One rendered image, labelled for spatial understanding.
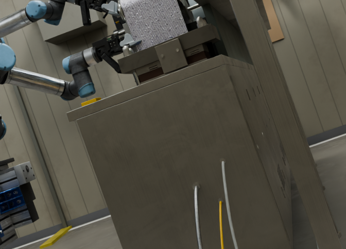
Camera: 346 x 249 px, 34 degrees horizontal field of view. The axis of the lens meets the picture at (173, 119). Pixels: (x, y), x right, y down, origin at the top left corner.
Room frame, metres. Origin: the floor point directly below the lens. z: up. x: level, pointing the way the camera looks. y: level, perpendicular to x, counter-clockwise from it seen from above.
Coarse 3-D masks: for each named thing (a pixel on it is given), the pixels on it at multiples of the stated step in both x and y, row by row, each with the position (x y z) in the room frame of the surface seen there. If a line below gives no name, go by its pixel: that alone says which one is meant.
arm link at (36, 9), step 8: (24, 8) 2.46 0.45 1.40; (32, 8) 2.41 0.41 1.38; (40, 8) 2.41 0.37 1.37; (48, 8) 2.46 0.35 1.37; (8, 16) 2.48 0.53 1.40; (16, 16) 2.46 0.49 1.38; (24, 16) 2.45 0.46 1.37; (32, 16) 2.42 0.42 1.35; (40, 16) 2.44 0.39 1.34; (48, 16) 2.49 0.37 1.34; (0, 24) 2.49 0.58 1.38; (8, 24) 2.48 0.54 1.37; (16, 24) 2.47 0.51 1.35; (24, 24) 2.48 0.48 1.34; (0, 32) 2.50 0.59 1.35; (8, 32) 2.51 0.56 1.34
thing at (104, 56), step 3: (105, 54) 2.44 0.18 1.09; (102, 57) 2.44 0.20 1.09; (105, 57) 2.44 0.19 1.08; (108, 57) 2.44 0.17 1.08; (111, 57) 2.48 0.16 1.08; (105, 60) 2.44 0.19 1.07; (108, 60) 2.44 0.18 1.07; (111, 60) 2.44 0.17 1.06; (114, 60) 2.47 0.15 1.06; (108, 63) 2.44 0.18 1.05; (111, 63) 2.44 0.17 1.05; (114, 63) 2.44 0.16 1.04; (117, 63) 2.46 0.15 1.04; (111, 66) 2.44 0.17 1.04; (114, 66) 2.44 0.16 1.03; (117, 66) 2.43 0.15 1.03; (117, 69) 2.44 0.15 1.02; (117, 72) 2.45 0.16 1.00; (120, 72) 2.44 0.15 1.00
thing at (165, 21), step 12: (144, 12) 2.41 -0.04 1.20; (156, 12) 2.40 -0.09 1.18; (168, 12) 2.39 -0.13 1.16; (180, 12) 2.38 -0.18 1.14; (132, 24) 2.42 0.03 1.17; (144, 24) 2.41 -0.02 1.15; (156, 24) 2.40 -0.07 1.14; (168, 24) 2.39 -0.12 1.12; (180, 24) 2.38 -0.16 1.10; (132, 36) 2.43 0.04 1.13; (144, 36) 2.42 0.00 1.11; (156, 36) 2.41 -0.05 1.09; (168, 36) 2.40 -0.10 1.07; (144, 48) 2.42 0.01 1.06
